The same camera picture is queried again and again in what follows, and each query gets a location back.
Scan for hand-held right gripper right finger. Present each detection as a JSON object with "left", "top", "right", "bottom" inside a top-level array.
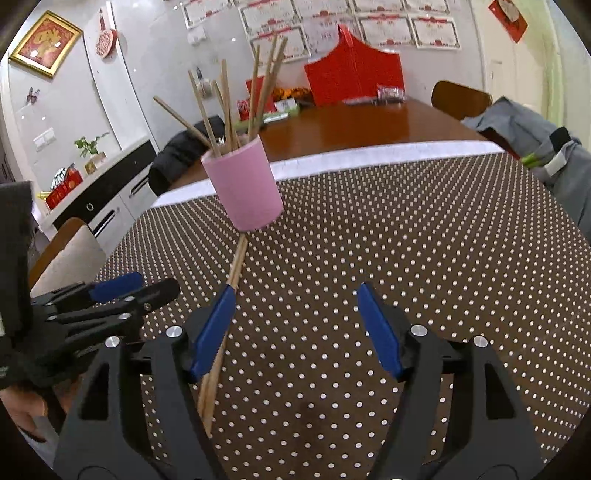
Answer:
[{"left": 358, "top": 282, "right": 543, "bottom": 480}]

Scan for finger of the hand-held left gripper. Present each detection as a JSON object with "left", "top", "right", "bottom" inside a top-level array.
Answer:
[
  {"left": 45, "top": 278, "right": 181, "bottom": 345},
  {"left": 30, "top": 272, "right": 145, "bottom": 311}
]

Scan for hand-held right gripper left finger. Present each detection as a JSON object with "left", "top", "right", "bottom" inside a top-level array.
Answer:
[{"left": 53, "top": 284, "right": 237, "bottom": 480}]

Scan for single light wooden chopstick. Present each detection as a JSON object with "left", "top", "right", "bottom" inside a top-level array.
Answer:
[
  {"left": 198, "top": 234, "right": 246, "bottom": 416},
  {"left": 203, "top": 235, "right": 251, "bottom": 437}
]

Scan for pink cup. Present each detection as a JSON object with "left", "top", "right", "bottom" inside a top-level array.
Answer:
[{"left": 201, "top": 137, "right": 284, "bottom": 232}]

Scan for pile of wooden chopsticks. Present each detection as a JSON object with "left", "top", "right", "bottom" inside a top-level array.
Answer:
[{"left": 153, "top": 34, "right": 289, "bottom": 158}]

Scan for person's left hand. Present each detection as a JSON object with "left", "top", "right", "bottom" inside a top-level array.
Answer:
[{"left": 0, "top": 387, "right": 48, "bottom": 433}]

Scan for wooden chair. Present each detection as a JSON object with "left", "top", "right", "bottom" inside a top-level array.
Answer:
[
  {"left": 28, "top": 217, "right": 109, "bottom": 296},
  {"left": 431, "top": 80, "right": 494, "bottom": 121}
]

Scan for white sideboard cabinet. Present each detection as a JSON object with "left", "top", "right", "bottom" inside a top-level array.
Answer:
[{"left": 37, "top": 138, "right": 160, "bottom": 241}]

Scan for red tin box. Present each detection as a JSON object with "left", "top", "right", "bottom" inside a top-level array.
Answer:
[{"left": 45, "top": 168, "right": 85, "bottom": 209}]

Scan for brown polka-dot tablecloth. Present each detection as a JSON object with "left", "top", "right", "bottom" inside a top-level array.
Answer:
[{"left": 92, "top": 140, "right": 589, "bottom": 467}]

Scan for small potted plant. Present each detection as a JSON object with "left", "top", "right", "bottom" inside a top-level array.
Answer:
[{"left": 75, "top": 132, "right": 110, "bottom": 175}]

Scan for black jacket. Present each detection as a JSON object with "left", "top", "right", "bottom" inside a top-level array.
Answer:
[{"left": 148, "top": 115, "right": 227, "bottom": 197}]

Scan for green tray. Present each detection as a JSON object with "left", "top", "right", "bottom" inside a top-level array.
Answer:
[{"left": 233, "top": 111, "right": 301, "bottom": 132}]

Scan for hanging white brush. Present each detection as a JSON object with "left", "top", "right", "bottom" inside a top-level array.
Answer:
[{"left": 194, "top": 67, "right": 213, "bottom": 97}]

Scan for red upright box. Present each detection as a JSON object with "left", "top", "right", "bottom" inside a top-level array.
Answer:
[{"left": 245, "top": 78, "right": 269, "bottom": 104}]

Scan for red gold framed picture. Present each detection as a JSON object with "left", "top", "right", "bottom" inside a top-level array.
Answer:
[{"left": 8, "top": 10, "right": 84, "bottom": 78}]

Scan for orange snack packets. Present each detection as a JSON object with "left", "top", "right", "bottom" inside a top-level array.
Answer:
[{"left": 272, "top": 87, "right": 312, "bottom": 102}]

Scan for clear plastic packet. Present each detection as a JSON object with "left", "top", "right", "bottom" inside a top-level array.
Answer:
[{"left": 376, "top": 84, "right": 407, "bottom": 103}]

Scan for red round hanging ornament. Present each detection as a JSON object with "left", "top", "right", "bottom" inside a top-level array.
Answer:
[{"left": 95, "top": 8, "right": 118, "bottom": 60}]

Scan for grey jacket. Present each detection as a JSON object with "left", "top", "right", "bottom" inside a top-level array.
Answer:
[{"left": 462, "top": 96, "right": 591, "bottom": 217}]

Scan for red gift bag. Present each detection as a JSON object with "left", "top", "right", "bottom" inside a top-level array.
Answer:
[{"left": 304, "top": 25, "right": 406, "bottom": 108}]

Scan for light green curtain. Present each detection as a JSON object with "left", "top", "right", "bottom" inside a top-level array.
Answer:
[{"left": 524, "top": 0, "right": 587, "bottom": 130}]

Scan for red diamond door ornament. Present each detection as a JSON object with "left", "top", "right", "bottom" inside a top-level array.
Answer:
[{"left": 488, "top": 0, "right": 529, "bottom": 43}]

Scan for wall of award certificates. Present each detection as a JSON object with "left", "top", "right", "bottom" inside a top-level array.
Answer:
[{"left": 180, "top": 0, "right": 462, "bottom": 63}]

